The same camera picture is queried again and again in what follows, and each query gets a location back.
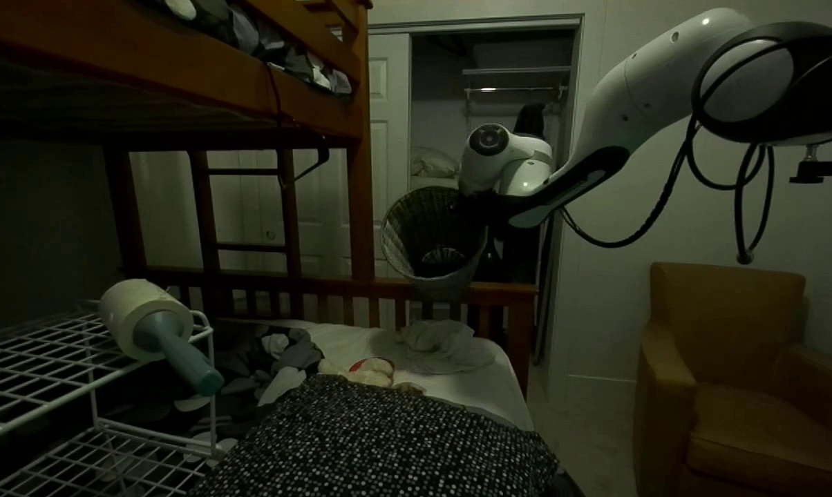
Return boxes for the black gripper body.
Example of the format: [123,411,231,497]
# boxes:
[472,191,531,246]

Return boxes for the grey woven wicker basket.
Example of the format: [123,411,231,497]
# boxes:
[379,184,492,290]

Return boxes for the red and white toy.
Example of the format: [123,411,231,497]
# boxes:
[343,354,401,388]

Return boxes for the wooden bunk bed ladder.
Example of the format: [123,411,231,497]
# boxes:
[185,146,304,319]

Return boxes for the folded white linens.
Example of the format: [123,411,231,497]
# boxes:
[408,144,462,188]

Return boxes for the black hanging garment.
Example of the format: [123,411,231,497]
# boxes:
[512,99,550,140]

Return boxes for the white closet door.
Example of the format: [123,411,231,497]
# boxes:
[367,29,418,278]

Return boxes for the closet shelf with rod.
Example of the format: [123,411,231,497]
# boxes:
[458,61,575,105]

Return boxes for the white crumpled cloth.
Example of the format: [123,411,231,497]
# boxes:
[365,316,498,378]

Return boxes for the black clothes hanger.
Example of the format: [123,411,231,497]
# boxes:
[268,134,333,192]

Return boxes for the dark speckled blanket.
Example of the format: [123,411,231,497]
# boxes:
[185,369,566,497]

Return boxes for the mustard yellow armchair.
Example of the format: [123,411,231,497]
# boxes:
[631,258,832,497]

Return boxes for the grey spotted duvet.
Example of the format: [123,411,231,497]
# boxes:
[158,0,355,99]

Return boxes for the black camera stand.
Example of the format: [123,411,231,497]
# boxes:
[787,155,832,188]

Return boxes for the lint roller with teal handle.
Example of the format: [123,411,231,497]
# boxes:
[97,275,227,398]

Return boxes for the wooden bunk bed frame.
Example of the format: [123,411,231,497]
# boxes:
[0,0,538,395]

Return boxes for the white wire rack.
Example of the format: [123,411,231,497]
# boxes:
[0,302,227,497]

